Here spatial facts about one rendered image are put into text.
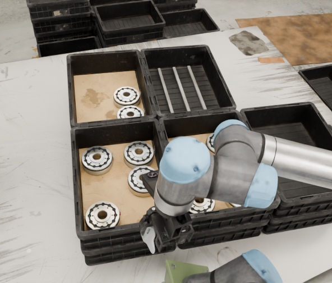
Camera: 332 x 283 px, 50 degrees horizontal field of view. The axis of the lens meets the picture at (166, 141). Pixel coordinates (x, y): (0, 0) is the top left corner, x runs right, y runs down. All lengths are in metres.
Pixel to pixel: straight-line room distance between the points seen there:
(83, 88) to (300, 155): 1.01
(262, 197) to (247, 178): 0.04
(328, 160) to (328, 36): 3.08
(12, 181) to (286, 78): 1.35
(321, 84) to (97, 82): 1.67
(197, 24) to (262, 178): 2.27
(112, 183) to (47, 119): 0.52
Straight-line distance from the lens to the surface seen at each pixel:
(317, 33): 3.78
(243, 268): 0.93
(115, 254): 1.17
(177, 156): 0.55
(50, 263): 1.25
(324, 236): 1.41
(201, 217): 1.04
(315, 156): 0.75
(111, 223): 1.10
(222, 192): 0.59
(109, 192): 1.19
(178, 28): 2.72
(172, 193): 0.60
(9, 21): 3.62
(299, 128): 1.50
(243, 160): 0.61
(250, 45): 2.07
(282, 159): 0.72
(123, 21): 2.56
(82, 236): 1.01
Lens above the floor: 1.84
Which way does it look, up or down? 50 degrees down
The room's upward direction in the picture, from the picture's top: 6 degrees clockwise
